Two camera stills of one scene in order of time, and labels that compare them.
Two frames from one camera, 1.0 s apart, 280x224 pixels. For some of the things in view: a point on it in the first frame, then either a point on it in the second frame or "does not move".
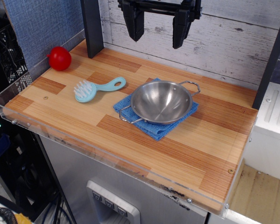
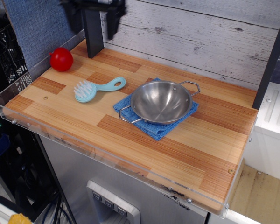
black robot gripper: [185, 12] to [77, 9]
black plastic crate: [7, 62] does not move
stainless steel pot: [160, 102] does not move
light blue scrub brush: [85, 91] does not move
